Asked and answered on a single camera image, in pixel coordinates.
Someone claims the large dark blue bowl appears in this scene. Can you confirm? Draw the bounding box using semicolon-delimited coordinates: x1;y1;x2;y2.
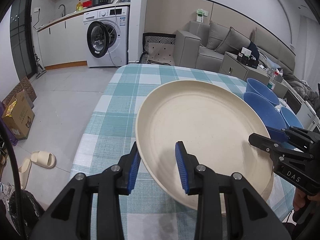
243;92;286;130

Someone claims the light blue ribbed bowl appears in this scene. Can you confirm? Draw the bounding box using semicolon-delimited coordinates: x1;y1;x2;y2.
280;107;303;128

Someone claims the beige plate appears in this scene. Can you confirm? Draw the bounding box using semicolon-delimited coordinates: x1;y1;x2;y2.
135;80;273;209

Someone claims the kitchen faucet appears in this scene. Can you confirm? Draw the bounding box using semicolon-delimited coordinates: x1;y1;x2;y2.
58;4;66;17

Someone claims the person's right hand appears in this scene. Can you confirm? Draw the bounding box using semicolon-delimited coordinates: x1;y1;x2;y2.
293;188;320;212

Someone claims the grey blanket on bed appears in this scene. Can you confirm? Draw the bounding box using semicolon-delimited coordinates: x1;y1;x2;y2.
282;68;319;116

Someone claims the beige slipper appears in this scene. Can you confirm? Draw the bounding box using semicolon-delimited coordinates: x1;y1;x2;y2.
30;151;56;168

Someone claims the plastic water bottle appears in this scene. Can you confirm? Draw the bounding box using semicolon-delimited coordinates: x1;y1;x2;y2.
267;69;279;90

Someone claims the black organizer box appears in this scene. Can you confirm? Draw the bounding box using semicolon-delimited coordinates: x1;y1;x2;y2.
236;53;259;69

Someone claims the grey cabinet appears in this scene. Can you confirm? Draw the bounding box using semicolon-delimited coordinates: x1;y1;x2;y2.
219;51;288;98

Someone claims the teal checkered tablecloth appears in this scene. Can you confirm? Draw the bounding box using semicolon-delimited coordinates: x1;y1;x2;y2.
71;64;295;239

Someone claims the cardboard box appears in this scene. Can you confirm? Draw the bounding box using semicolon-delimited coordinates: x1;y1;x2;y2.
2;90;35;140

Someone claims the grey sofa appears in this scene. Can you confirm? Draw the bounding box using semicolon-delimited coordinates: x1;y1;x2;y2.
173;21;296;72

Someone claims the patterned floor mat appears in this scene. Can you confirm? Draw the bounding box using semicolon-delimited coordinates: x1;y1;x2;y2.
138;32;176;66

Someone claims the white washing machine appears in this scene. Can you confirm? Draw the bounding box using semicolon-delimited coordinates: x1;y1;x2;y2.
84;5;130;68

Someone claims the yellow oil bottle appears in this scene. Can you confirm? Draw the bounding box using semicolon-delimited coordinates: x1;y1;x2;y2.
76;0;84;11

